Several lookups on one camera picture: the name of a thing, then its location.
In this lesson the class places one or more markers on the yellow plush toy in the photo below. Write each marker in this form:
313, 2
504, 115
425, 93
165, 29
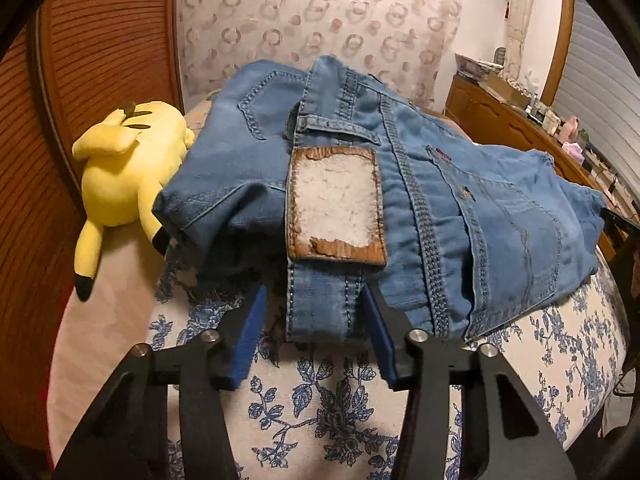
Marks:
125, 175

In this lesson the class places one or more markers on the white lace curtain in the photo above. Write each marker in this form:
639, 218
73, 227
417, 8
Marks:
517, 5

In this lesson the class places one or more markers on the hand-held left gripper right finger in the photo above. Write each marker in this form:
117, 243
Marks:
382, 341

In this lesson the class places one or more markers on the wooden window frame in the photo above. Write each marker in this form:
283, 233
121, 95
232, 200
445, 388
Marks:
564, 35

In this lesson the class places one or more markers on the blue floral white bedding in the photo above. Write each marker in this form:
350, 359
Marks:
320, 410

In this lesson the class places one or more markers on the pale pink bed sheet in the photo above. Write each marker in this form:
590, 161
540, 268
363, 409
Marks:
105, 360

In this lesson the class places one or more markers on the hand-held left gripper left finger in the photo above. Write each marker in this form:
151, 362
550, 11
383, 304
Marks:
249, 336

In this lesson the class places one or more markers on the blue denim pants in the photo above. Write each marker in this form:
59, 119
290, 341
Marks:
235, 170

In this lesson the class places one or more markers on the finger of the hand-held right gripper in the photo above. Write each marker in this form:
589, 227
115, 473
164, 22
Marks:
619, 227

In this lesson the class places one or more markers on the white window blind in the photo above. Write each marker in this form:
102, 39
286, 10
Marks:
602, 60

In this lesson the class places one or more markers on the wooden dresser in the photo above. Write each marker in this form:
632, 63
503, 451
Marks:
492, 112

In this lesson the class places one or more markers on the pink container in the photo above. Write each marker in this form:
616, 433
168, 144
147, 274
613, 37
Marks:
570, 127

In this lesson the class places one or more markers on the circle patterned curtain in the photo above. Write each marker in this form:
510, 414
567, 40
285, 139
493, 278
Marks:
300, 10

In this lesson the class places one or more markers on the stack of papers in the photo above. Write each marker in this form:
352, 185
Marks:
475, 66

